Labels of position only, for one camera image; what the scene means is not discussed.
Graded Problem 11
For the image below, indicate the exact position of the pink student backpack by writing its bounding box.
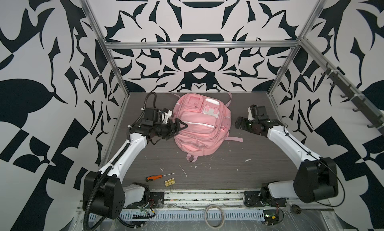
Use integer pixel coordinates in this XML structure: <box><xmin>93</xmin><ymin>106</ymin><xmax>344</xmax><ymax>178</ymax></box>
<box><xmin>173</xmin><ymin>93</ymin><xmax>243</xmax><ymax>163</ymax></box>

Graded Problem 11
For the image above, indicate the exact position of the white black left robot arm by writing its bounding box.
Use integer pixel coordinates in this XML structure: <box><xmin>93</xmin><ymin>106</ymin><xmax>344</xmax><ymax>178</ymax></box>
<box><xmin>83</xmin><ymin>108</ymin><xmax>188</xmax><ymax>219</ymax></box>

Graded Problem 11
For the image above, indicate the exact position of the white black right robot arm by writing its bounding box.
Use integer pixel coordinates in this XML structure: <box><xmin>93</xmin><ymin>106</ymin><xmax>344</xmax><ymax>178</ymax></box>
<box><xmin>235</xmin><ymin>105</ymin><xmax>342</xmax><ymax>204</ymax></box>

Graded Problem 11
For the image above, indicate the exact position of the small yellow wooden block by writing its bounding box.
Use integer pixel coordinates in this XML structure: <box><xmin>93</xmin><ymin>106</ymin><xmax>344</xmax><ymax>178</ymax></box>
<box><xmin>165</xmin><ymin>178</ymin><xmax>176</xmax><ymax>187</ymax></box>

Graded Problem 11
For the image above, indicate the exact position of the clear tape roll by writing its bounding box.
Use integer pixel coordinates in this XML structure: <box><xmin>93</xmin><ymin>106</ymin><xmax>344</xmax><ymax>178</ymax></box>
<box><xmin>204</xmin><ymin>205</ymin><xmax>226</xmax><ymax>230</ymax></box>

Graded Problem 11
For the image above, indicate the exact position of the small green circuit board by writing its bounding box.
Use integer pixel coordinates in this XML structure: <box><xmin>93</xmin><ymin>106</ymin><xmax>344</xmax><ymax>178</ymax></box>
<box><xmin>263</xmin><ymin>210</ymin><xmax>285</xmax><ymax>227</ymax></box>

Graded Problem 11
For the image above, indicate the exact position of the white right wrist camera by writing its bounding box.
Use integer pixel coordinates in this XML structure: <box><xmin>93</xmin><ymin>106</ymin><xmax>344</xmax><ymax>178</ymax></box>
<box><xmin>248</xmin><ymin>107</ymin><xmax>254</xmax><ymax>121</ymax></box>

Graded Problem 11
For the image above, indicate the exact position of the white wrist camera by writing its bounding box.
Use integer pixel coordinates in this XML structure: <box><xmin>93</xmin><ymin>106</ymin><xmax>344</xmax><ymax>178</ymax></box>
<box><xmin>161</xmin><ymin>108</ymin><xmax>173</xmax><ymax>124</ymax></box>
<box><xmin>248</xmin><ymin>107</ymin><xmax>254</xmax><ymax>121</ymax></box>

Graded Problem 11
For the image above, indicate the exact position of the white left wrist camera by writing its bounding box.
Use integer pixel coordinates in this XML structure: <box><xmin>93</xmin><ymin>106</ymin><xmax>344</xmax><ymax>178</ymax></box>
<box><xmin>161</xmin><ymin>108</ymin><xmax>173</xmax><ymax>124</ymax></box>

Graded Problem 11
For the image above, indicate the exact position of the black corrugated cable conduit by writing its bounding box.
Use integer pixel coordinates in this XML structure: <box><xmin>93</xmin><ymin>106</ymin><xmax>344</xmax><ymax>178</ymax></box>
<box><xmin>83</xmin><ymin>167</ymin><xmax>115</xmax><ymax>231</ymax></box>

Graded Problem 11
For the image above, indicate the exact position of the orange handled screwdriver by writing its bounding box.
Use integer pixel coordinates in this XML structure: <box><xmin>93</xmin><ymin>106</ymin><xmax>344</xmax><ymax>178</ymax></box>
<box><xmin>145</xmin><ymin>173</ymin><xmax>175</xmax><ymax>182</ymax></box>

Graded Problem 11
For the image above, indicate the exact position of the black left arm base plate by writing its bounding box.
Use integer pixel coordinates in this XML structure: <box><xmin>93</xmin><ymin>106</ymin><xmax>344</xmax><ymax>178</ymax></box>
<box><xmin>125</xmin><ymin>192</ymin><xmax>165</xmax><ymax>209</ymax></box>

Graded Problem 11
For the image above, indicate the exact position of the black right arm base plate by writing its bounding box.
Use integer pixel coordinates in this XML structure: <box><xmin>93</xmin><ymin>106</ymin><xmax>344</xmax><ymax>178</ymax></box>
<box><xmin>244</xmin><ymin>190</ymin><xmax>287</xmax><ymax>208</ymax></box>

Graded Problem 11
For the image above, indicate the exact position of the aluminium frame crossbar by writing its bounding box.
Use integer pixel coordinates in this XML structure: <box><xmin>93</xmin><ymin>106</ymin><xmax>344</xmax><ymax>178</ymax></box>
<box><xmin>105</xmin><ymin>40</ymin><xmax>298</xmax><ymax>50</ymax></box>

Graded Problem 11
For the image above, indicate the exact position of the white slotted cable duct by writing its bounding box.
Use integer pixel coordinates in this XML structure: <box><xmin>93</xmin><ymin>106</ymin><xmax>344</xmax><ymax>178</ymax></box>
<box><xmin>120</xmin><ymin>210</ymin><xmax>265</xmax><ymax>222</ymax></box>

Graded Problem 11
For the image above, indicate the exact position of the grey wall hook rail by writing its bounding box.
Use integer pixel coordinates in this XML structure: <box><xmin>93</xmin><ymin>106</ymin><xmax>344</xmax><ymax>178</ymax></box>
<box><xmin>320</xmin><ymin>62</ymin><xmax>384</xmax><ymax>129</ymax></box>

